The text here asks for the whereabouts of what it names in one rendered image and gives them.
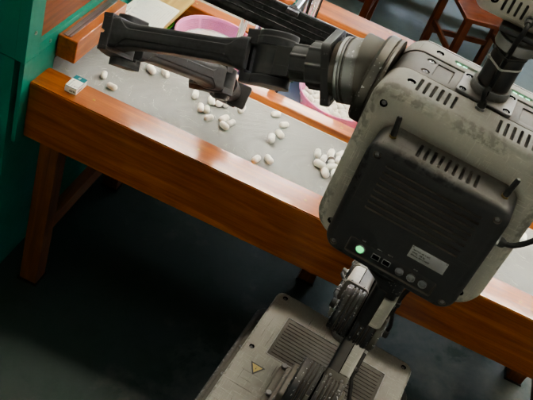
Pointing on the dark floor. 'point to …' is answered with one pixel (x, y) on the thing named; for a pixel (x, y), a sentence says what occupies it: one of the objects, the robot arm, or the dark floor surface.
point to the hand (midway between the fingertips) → (233, 97)
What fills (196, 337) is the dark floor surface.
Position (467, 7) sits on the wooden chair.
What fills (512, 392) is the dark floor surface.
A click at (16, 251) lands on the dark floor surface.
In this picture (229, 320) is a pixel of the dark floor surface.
